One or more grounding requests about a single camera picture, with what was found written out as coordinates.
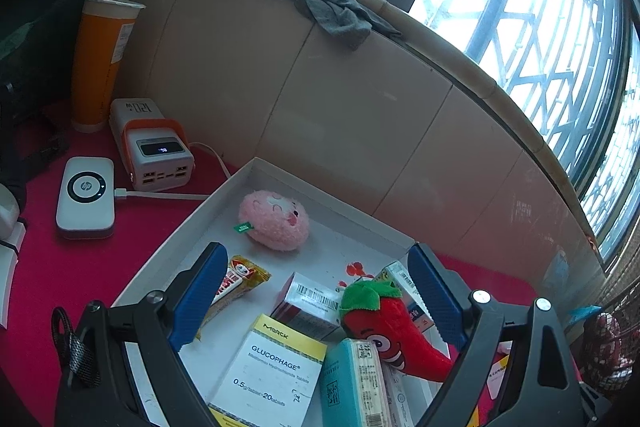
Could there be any pink plush ball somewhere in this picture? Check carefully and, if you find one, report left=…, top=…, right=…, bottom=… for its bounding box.
left=238, top=190, right=310, bottom=253

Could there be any white orange power bank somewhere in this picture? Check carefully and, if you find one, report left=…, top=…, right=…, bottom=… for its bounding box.
left=108, top=98, right=194, bottom=192

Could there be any yellow red snack bar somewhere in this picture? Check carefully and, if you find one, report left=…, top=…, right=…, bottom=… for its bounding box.
left=195, top=255, right=271, bottom=339

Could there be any white charging cable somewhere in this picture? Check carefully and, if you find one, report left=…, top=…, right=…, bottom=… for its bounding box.
left=113, top=141, right=234, bottom=202

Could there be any white HP portable device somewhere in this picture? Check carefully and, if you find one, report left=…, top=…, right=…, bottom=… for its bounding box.
left=55, top=156, right=115, bottom=239

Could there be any red chili plush toy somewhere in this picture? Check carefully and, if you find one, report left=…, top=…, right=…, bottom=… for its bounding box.
left=338, top=280, right=452, bottom=383

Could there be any yellow drink carton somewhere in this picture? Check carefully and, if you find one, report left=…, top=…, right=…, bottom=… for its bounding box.
left=477, top=341, right=512, bottom=426

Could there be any beige padded headboard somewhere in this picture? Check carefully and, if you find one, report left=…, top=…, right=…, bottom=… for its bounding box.
left=116, top=0, right=605, bottom=310

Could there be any orange drink cup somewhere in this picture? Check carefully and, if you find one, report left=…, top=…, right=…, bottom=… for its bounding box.
left=72, top=0, right=145, bottom=133

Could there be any white yellow Glucophage box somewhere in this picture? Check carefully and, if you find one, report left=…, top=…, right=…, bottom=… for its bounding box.
left=207, top=314, right=328, bottom=427

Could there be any red white medicine box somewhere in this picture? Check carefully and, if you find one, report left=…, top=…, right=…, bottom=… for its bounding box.
left=270, top=272, right=341, bottom=340

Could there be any white long tube box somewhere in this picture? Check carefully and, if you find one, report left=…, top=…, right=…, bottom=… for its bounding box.
left=375, top=261, right=434, bottom=334

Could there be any white cardboard tray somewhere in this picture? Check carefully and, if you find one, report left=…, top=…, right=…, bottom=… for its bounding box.
left=112, top=156, right=501, bottom=427

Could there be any teal pink long box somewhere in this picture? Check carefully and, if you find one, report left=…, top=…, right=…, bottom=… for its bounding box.
left=318, top=338, right=392, bottom=427

